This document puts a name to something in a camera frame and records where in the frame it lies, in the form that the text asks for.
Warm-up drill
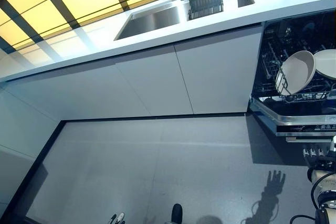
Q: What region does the robot right hand dark palm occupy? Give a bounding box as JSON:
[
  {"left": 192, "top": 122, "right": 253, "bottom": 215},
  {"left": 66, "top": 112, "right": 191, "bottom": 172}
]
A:
[{"left": 301, "top": 134, "right": 336, "bottom": 169}]

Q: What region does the robot left hand dark palm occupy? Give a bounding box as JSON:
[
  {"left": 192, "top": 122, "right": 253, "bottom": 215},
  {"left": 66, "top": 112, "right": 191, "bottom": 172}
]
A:
[{"left": 109, "top": 211, "right": 126, "bottom": 224}]

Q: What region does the beige round plate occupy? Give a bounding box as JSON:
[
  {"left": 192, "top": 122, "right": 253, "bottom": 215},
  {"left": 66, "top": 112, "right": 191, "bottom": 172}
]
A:
[
  {"left": 275, "top": 50, "right": 316, "bottom": 96},
  {"left": 313, "top": 49, "right": 336, "bottom": 79}
]

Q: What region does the dishwasher plate rack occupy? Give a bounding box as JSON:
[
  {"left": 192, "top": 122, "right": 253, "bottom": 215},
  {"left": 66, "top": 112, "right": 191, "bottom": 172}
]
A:
[{"left": 258, "top": 22, "right": 336, "bottom": 103}]

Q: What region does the white side cabinet panel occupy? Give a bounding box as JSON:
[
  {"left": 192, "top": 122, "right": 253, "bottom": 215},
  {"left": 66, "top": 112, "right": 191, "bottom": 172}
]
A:
[{"left": 0, "top": 84, "right": 62, "bottom": 223}]

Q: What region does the black dish rack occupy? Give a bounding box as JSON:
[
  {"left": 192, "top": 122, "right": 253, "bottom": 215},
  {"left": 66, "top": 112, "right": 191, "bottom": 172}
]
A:
[{"left": 186, "top": 0, "right": 225, "bottom": 22}]

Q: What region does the stainless steel sink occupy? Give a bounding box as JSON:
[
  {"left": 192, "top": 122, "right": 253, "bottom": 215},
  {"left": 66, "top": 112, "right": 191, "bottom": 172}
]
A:
[{"left": 113, "top": 0, "right": 256, "bottom": 42}]

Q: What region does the dishwasher wire rack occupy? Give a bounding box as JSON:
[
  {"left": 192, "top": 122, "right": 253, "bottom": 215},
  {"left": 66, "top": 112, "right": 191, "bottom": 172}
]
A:
[{"left": 247, "top": 8, "right": 336, "bottom": 144}]

